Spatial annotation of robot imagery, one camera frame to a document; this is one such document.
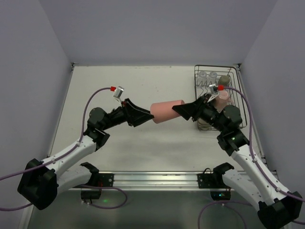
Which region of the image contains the clear glass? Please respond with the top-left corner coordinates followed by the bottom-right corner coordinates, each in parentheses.
top-left (197, 71), bottom-right (207, 84)
top-left (207, 72), bottom-right (218, 84)

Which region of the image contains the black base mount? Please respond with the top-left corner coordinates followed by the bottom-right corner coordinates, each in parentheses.
top-left (197, 162), bottom-right (234, 201)
top-left (80, 162), bottom-right (114, 203)

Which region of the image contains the tall pink plastic cup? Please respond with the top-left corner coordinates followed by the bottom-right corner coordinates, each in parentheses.
top-left (150, 100), bottom-right (185, 124)

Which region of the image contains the pink ceramic mug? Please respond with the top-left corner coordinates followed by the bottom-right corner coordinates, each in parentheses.
top-left (213, 90), bottom-right (232, 113)

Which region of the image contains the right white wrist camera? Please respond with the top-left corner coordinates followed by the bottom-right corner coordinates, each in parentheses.
top-left (207, 84), bottom-right (218, 103)

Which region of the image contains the aluminium mounting rail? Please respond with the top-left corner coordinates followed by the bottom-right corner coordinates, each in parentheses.
top-left (32, 169), bottom-right (282, 191)

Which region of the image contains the grey-green ceramic cup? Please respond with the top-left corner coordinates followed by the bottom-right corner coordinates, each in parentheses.
top-left (218, 75), bottom-right (231, 86)

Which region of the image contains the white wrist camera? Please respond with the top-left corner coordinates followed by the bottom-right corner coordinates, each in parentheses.
top-left (113, 86), bottom-right (124, 102)
top-left (207, 84), bottom-right (218, 103)

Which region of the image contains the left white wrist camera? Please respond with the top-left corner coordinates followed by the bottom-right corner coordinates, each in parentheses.
top-left (113, 86), bottom-right (124, 102)

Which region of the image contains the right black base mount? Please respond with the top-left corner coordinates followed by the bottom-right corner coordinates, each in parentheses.
top-left (197, 162), bottom-right (234, 201)

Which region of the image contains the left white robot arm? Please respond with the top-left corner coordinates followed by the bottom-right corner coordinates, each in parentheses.
top-left (17, 99), bottom-right (154, 210)

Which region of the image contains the purple cable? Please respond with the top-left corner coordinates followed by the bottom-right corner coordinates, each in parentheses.
top-left (199, 84), bottom-right (305, 229)
top-left (0, 86), bottom-right (129, 212)

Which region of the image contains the left clear glass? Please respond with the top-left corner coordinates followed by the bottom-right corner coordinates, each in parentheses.
top-left (197, 71), bottom-right (207, 84)

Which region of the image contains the right clear glass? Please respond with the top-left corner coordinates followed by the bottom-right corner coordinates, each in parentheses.
top-left (207, 72), bottom-right (218, 84)

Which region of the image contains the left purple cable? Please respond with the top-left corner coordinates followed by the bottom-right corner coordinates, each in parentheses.
top-left (0, 86), bottom-right (129, 212)

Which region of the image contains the wire dish rack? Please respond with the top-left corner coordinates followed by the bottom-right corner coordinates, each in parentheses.
top-left (194, 64), bottom-right (248, 128)

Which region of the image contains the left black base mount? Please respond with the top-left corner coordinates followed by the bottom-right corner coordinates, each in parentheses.
top-left (80, 162), bottom-right (114, 203)

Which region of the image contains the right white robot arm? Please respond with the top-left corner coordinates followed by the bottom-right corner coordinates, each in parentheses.
top-left (172, 100), bottom-right (304, 229)

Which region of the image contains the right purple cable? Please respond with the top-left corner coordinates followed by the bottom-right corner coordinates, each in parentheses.
top-left (199, 84), bottom-right (305, 229)

